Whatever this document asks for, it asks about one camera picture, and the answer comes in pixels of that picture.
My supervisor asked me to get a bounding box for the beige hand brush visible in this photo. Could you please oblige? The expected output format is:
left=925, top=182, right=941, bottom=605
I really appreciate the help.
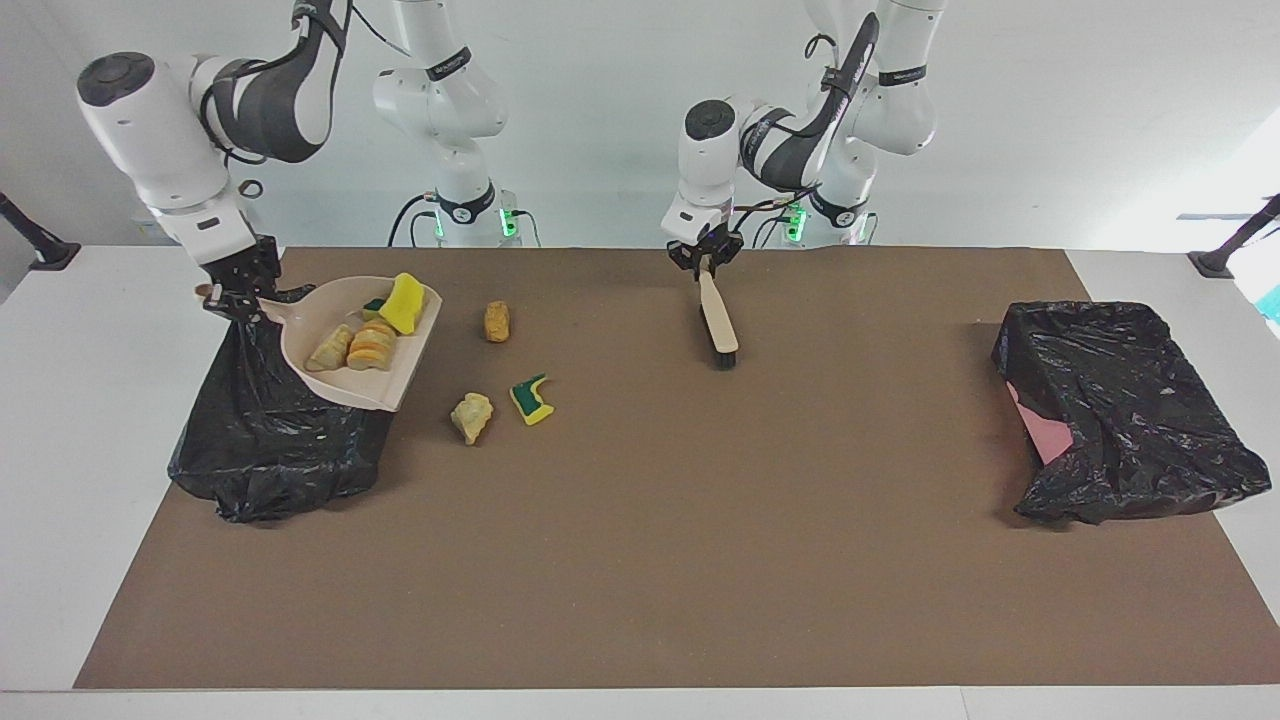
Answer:
left=697, top=255, right=739, bottom=369

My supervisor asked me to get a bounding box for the pale yellow sponge lump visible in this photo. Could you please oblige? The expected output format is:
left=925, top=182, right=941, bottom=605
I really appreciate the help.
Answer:
left=305, top=323, right=353, bottom=373

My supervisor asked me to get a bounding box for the orange white striped sponge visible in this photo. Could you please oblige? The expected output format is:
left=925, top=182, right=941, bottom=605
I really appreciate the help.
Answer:
left=347, top=318, right=399, bottom=373

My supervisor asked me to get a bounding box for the yellow green sponge chunk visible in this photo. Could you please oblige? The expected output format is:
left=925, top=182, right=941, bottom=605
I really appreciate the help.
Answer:
left=378, top=273, right=428, bottom=336

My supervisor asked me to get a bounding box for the beige plastic dustpan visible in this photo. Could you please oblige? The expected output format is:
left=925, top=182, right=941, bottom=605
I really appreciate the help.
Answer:
left=195, top=273, right=444, bottom=413

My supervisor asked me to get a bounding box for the notched green yellow sponge piece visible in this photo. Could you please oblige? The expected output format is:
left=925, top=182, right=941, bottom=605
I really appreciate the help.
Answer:
left=509, top=373, right=556, bottom=427

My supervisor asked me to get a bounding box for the black bag lined pink bin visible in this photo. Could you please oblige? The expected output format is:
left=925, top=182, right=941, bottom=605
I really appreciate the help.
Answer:
left=990, top=300, right=1273, bottom=526

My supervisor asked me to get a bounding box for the pale yellow crumpled sponge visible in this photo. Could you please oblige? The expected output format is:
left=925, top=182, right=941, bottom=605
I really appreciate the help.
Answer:
left=449, top=392, right=495, bottom=446

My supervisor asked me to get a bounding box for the brown table mat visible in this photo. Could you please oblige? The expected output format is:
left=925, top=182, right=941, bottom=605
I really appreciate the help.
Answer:
left=73, top=247, right=1280, bottom=691

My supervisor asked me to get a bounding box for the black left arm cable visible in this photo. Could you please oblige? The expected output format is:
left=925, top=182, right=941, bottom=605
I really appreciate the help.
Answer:
left=735, top=35, right=833, bottom=216

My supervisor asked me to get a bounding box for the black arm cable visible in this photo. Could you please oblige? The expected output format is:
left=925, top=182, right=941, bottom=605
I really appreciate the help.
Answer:
left=225, top=0, right=401, bottom=201
left=735, top=35, right=833, bottom=216

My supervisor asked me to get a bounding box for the black camera stand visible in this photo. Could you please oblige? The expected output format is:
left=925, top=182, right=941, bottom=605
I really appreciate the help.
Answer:
left=1187, top=193, right=1280, bottom=280
left=0, top=190, right=82, bottom=272

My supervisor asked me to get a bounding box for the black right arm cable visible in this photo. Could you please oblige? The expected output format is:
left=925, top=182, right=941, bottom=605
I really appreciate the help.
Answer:
left=225, top=0, right=401, bottom=201

